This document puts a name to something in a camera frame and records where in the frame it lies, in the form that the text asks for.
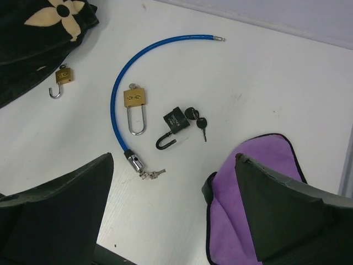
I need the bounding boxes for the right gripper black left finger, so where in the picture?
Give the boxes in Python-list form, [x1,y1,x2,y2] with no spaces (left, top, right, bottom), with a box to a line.
[1,153,114,264]

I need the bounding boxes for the black floral plush pillow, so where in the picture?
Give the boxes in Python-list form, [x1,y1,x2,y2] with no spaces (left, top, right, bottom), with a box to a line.
[1,1,99,107]

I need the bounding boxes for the small brass padlock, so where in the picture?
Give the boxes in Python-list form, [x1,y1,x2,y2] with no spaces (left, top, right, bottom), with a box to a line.
[49,64,74,99]

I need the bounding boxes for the silver cable lock keys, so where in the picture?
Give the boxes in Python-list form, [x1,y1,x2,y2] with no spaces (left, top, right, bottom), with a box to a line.
[139,169,166,179]

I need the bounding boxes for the blue cable lock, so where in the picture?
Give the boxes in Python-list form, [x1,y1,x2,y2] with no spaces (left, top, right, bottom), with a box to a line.
[110,34,226,179]

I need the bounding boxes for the black padlock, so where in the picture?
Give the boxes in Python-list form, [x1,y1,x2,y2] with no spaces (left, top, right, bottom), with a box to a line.
[156,107,190,150]

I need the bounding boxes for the long-shackle brass padlock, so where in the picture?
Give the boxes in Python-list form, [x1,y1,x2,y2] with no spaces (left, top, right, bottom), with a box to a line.
[124,86,147,136]

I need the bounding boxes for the long padlock keys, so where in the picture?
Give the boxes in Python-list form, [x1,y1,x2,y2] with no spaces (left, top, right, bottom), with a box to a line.
[129,83,139,89]

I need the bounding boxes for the purple cloth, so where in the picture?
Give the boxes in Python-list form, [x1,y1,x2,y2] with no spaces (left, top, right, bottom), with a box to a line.
[202,134,308,264]

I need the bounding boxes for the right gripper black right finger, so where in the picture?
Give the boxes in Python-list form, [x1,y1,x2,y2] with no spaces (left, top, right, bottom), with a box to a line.
[235,153,352,264]

